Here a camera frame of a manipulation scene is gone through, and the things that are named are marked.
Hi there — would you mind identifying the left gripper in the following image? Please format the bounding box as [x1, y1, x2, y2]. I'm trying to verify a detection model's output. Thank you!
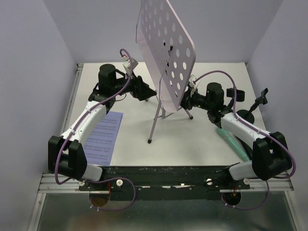
[111, 69, 156, 101]

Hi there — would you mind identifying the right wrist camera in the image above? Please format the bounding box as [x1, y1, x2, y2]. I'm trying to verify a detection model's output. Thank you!
[188, 75, 199, 96]

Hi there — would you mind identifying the black microphone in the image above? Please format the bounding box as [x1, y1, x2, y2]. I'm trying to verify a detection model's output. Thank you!
[233, 135, 252, 160]

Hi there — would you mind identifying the black mounting rail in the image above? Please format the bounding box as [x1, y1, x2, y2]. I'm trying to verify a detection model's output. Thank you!
[79, 166, 250, 201]

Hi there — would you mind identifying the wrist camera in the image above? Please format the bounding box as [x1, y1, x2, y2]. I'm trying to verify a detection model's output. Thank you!
[188, 75, 199, 96]
[121, 55, 139, 77]

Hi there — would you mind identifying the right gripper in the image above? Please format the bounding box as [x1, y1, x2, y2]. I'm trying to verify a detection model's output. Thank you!
[174, 87, 213, 111]

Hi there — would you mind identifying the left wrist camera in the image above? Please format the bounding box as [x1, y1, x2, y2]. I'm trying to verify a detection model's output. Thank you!
[121, 55, 139, 77]

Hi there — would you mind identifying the sheet music page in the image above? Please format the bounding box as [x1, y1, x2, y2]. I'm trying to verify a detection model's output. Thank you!
[83, 111, 123, 167]

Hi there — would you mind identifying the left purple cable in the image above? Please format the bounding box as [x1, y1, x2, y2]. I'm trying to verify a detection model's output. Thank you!
[54, 49, 137, 213]

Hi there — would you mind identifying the purple cable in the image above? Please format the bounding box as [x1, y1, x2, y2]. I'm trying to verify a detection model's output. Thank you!
[193, 69, 297, 210]
[54, 49, 137, 213]

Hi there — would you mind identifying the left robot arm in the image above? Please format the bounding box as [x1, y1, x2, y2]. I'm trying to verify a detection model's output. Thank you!
[48, 62, 156, 190]

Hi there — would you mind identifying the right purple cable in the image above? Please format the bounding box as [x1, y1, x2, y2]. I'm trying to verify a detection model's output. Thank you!
[193, 69, 297, 210]

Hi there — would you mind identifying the green microphone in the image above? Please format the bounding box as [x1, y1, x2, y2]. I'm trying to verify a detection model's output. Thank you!
[216, 128, 250, 162]

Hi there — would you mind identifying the white music stand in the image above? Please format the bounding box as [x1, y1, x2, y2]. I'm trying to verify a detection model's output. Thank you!
[136, 0, 196, 143]

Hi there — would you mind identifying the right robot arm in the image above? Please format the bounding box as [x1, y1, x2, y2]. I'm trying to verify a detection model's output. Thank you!
[180, 82, 293, 189]

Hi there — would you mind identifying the aluminium frame rail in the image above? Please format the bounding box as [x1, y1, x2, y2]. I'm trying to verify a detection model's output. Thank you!
[26, 63, 295, 231]

